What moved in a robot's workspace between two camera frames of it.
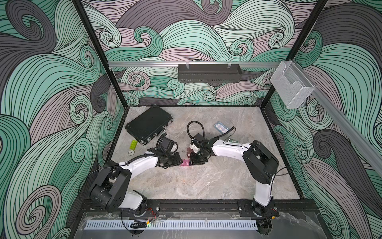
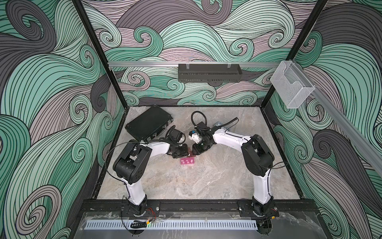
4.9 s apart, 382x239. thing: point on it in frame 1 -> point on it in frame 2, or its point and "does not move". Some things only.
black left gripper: x=176 y=162 -> x=185 y=152
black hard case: x=149 y=124 does not move
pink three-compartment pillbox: x=185 y=163 does not move
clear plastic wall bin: x=292 y=87 does not move
